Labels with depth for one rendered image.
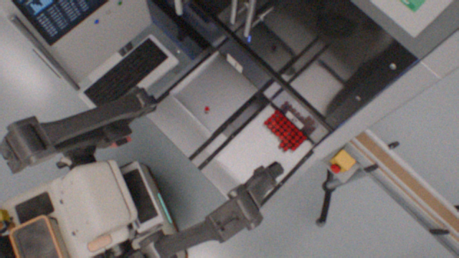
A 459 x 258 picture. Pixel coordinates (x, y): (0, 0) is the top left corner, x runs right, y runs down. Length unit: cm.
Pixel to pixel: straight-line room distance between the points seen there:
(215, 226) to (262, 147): 78
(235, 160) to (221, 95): 29
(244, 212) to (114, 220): 40
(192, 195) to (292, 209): 64
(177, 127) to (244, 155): 31
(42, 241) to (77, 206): 54
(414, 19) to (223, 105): 108
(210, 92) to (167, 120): 23
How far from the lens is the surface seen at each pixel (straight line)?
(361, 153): 176
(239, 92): 177
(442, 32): 84
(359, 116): 124
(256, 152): 170
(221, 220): 99
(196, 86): 178
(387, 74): 102
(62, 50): 170
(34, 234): 177
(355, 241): 270
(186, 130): 172
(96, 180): 123
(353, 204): 270
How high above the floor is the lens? 254
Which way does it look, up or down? 75 degrees down
